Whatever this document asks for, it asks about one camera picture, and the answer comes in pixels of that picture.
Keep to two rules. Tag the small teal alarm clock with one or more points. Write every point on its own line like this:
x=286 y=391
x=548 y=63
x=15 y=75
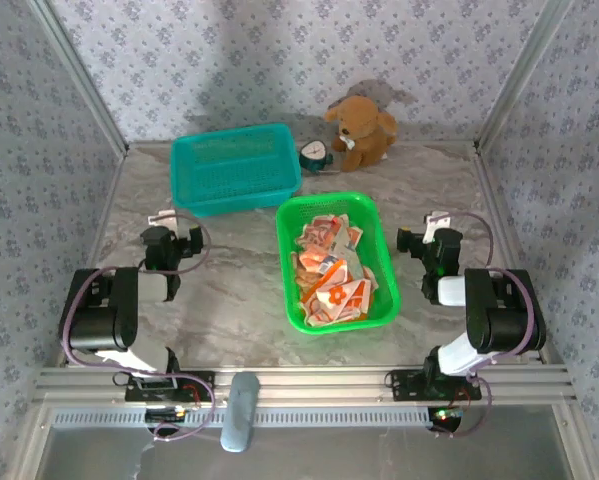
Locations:
x=312 y=155

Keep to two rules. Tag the small circuit board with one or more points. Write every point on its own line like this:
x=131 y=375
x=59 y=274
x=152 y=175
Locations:
x=166 y=414
x=446 y=415

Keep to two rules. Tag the aluminium frame post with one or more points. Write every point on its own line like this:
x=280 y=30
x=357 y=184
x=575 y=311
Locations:
x=524 y=70
x=79 y=75

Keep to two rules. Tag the teal plastic basket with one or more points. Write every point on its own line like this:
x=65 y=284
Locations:
x=234 y=170

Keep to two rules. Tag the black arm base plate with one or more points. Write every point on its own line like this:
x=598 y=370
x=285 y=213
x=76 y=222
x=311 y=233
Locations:
x=199 y=382
x=406 y=385

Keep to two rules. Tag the aluminium frame rail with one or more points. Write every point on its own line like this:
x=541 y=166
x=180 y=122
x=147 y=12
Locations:
x=319 y=385

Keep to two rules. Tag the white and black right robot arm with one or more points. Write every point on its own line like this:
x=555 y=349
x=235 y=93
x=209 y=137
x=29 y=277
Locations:
x=504 y=320

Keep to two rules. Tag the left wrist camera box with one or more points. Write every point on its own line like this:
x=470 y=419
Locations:
x=161 y=218

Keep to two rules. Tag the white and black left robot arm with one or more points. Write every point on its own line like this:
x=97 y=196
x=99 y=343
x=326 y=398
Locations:
x=99 y=310

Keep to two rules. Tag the green plastic basket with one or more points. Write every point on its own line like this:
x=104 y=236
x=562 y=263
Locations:
x=289 y=280

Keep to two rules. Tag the brown plush dog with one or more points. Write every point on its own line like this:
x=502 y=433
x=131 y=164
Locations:
x=361 y=132

